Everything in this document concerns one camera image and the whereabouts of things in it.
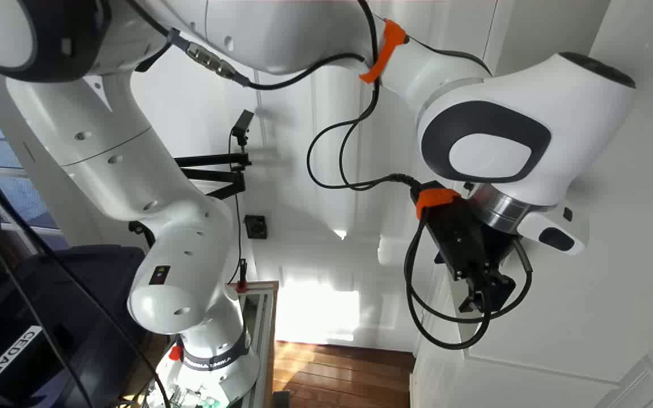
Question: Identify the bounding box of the black equipment case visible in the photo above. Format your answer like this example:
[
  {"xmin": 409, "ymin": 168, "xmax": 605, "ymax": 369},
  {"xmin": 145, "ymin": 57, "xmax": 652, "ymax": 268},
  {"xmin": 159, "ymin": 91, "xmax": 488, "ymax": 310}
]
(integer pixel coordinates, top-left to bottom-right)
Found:
[{"xmin": 0, "ymin": 173, "xmax": 160, "ymax": 408}]

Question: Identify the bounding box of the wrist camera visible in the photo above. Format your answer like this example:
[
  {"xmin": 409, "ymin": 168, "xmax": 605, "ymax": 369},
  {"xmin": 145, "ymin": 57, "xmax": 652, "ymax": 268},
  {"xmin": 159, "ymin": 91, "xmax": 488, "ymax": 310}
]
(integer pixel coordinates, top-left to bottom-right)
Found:
[{"xmin": 412, "ymin": 181, "xmax": 490, "ymax": 282}]

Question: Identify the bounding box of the black wall socket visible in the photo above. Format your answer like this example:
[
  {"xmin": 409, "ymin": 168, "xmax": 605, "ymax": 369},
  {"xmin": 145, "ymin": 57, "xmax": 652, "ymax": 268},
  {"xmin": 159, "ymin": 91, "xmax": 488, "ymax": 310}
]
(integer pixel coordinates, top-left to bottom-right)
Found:
[{"xmin": 244, "ymin": 214, "xmax": 269, "ymax": 240}]

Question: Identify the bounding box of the thin black cable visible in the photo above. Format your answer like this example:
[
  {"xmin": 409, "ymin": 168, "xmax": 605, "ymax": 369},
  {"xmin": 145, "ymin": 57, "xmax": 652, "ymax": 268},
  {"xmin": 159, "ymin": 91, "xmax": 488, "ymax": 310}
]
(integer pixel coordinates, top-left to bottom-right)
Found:
[{"xmin": 227, "ymin": 129, "xmax": 248, "ymax": 285}]

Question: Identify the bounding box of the camera on mount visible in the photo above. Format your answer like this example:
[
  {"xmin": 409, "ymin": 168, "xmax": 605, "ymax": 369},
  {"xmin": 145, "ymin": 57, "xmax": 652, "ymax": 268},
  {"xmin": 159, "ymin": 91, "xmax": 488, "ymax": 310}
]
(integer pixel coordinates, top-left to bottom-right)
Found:
[{"xmin": 175, "ymin": 109, "xmax": 256, "ymax": 201}]

